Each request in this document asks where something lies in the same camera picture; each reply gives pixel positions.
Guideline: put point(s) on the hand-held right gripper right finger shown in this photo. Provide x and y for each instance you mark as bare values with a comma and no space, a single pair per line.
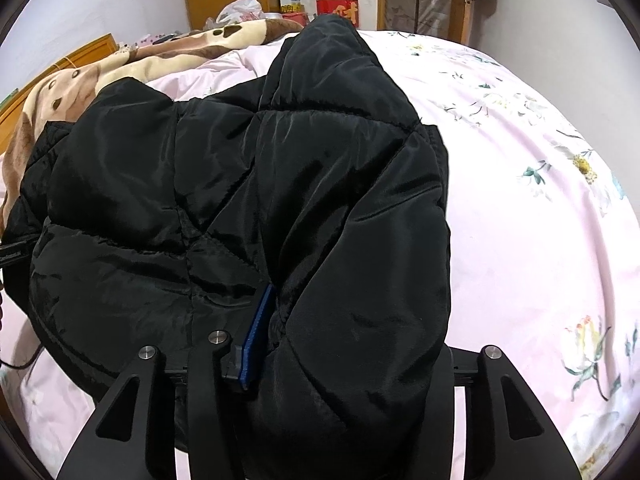
496,375

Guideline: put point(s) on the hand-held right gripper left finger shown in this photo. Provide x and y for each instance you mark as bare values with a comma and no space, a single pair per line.
256,335

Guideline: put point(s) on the black puffer jacket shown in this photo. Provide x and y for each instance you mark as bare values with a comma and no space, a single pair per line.
325,210

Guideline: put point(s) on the pink floral bed cover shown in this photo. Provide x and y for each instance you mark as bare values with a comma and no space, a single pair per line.
525,235

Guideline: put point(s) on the wooden headboard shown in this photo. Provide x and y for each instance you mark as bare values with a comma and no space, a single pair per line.
75,57

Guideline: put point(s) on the brown beige fleece blanket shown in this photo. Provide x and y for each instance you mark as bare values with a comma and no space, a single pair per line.
125,65

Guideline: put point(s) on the white plastic bag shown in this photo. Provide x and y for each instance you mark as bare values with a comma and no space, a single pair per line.
240,12

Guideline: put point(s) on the red gift box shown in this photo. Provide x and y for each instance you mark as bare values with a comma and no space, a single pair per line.
340,12

